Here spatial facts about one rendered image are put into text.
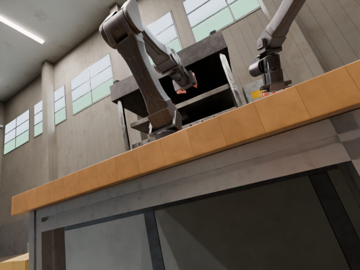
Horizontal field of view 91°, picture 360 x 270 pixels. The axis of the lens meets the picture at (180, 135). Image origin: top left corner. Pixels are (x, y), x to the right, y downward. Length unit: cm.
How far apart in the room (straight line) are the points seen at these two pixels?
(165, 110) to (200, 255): 55
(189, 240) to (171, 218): 10
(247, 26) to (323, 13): 131
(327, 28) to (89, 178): 451
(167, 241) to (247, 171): 64
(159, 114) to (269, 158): 32
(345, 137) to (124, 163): 26
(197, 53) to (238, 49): 271
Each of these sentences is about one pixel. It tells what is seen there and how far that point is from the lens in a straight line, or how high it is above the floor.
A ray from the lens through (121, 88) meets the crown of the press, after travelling 210.
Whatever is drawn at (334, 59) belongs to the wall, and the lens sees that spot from 428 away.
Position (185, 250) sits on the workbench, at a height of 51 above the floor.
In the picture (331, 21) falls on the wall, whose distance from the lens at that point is 466.
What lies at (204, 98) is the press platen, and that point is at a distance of 175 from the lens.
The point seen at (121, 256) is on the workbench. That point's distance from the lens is 96.
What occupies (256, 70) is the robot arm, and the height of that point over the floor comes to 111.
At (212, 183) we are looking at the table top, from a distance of 24.
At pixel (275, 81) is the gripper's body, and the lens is 78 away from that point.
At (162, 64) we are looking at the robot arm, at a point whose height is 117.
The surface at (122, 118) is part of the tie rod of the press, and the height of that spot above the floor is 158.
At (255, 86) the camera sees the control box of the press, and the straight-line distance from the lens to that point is 176.
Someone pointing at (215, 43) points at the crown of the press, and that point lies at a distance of 186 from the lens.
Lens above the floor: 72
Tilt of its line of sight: 17 degrees up
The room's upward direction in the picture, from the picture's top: 14 degrees counter-clockwise
